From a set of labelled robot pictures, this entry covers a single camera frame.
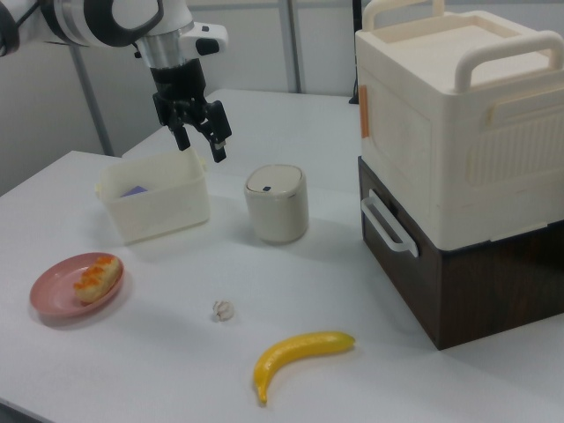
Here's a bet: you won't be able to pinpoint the bread with orange topping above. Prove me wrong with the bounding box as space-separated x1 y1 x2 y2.
72 255 124 304

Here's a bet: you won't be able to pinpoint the pink plate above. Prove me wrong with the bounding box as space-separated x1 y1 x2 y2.
29 251 127 317

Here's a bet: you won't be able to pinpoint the dark brown wooden drawer box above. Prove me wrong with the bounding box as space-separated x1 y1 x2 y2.
357 156 564 352

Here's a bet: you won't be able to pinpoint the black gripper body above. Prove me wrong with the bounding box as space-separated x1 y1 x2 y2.
150 59 212 130

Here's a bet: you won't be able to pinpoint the cream plastic storage box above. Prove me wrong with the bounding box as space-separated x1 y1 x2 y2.
354 0 564 250

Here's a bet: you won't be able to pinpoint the orange tape strip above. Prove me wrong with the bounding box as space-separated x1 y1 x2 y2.
359 85 371 138

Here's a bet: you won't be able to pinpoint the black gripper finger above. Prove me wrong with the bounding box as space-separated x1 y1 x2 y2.
167 101 192 152
191 100 234 164

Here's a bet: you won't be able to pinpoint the yellow banana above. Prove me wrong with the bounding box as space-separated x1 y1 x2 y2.
252 330 357 406

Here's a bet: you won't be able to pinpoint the white plastic bin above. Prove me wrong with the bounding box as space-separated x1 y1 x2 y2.
95 147 212 247

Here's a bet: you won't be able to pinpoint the grey partition post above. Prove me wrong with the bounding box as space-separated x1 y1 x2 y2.
68 41 115 156
285 0 306 94

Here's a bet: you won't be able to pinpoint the small crumpled white paper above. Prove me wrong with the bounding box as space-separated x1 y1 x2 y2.
211 299 234 323

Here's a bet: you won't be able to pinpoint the small beige trash can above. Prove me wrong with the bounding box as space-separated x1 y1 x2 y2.
243 164 309 245

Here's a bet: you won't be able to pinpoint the white drawer handle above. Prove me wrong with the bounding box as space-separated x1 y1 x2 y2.
360 189 419 258

